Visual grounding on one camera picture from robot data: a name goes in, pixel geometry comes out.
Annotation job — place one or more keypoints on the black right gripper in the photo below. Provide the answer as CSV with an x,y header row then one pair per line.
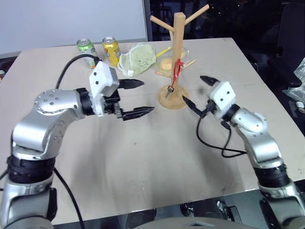
x,y
209,108

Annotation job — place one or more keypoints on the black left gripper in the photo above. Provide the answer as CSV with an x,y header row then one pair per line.
x,y
110,105

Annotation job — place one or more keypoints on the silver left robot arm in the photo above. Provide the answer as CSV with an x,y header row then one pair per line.
x,y
35,128

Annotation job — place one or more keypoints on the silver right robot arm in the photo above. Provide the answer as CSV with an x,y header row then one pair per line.
x,y
259,143

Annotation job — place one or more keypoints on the wooden tree stand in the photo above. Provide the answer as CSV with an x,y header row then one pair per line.
x,y
177,43

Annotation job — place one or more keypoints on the green cloth pouch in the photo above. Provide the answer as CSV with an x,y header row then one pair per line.
x,y
139,58

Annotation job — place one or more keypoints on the round yellow snack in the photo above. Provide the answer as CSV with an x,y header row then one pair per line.
x,y
166,64

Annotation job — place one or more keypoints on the yellow drink can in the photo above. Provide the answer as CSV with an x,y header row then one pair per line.
x,y
112,52

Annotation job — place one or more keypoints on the yellow stick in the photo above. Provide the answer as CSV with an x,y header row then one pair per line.
x,y
163,51

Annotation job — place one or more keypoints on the green drink can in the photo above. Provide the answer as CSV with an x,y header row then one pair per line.
x,y
87,51

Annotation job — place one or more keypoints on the dark clutter with white parts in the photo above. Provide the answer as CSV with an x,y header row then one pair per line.
x,y
296,100

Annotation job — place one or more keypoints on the black office chair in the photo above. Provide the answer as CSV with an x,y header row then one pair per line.
x,y
281,35

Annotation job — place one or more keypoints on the white board panel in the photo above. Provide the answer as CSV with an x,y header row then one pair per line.
x,y
71,21

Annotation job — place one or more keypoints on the crumpled clear plastic bag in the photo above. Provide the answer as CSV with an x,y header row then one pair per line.
x,y
300,68

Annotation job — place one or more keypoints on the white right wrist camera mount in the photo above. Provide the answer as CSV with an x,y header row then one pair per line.
x,y
222,97

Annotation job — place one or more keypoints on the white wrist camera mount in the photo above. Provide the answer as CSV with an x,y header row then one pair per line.
x,y
101,78
222,97

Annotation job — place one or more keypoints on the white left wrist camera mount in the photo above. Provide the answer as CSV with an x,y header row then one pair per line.
x,y
101,78

